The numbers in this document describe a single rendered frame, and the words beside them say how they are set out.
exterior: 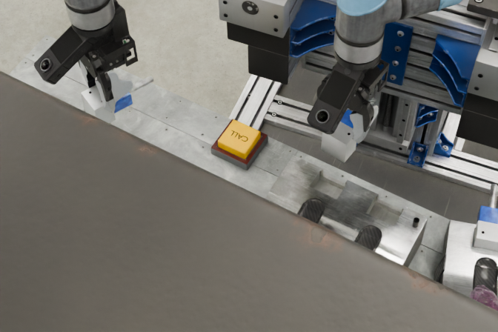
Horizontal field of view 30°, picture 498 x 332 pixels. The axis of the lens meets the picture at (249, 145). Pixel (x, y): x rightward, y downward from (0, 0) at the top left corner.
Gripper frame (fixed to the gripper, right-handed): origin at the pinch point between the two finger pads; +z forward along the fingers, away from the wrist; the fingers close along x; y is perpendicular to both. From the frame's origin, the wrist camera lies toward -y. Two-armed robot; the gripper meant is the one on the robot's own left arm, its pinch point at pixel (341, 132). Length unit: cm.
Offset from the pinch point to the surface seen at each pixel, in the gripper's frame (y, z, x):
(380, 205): -3.8, 8.2, -11.3
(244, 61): 66, 95, 74
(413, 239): -7.4, 6.0, -19.9
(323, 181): -5.4, 8.7, -0.4
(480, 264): -2.7, 9.9, -30.6
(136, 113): -10.5, 14.9, 40.0
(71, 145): -74, -106, -31
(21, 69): -16, 15, 66
